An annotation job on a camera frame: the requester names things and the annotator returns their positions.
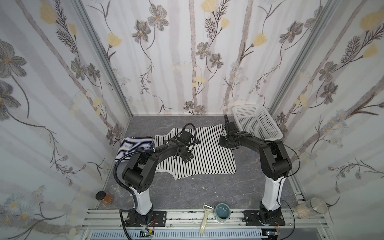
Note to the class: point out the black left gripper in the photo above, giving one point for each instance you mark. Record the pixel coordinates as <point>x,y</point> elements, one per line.
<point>184,151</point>

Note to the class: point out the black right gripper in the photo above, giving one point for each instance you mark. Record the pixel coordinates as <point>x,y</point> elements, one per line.
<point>229,130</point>

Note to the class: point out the black white striped tank top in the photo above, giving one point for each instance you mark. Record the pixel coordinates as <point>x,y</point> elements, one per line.
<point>209,157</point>

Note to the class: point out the blue white striped tank top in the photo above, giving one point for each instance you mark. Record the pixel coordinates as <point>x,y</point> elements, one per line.
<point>130,144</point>

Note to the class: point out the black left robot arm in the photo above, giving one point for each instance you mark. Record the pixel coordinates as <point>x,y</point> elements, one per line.
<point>135,171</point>

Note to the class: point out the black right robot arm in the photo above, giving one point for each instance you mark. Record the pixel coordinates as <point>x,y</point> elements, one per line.
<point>275,164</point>

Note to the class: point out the white plastic laundry basket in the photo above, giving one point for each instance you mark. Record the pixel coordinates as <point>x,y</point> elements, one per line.
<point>256,120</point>

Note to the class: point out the teal ceramic cup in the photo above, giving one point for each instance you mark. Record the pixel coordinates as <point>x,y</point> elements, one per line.
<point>222,212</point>

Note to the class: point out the amber spice jar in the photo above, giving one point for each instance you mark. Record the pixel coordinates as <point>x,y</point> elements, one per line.
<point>104,197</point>

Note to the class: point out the clear glass jar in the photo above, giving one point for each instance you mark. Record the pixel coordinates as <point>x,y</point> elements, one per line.
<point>314,206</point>

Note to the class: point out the cream handled peeler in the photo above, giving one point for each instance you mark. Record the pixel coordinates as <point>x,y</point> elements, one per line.
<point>207,211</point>

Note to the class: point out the aluminium mounting rail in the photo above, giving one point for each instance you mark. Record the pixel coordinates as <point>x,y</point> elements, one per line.
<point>185,225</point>

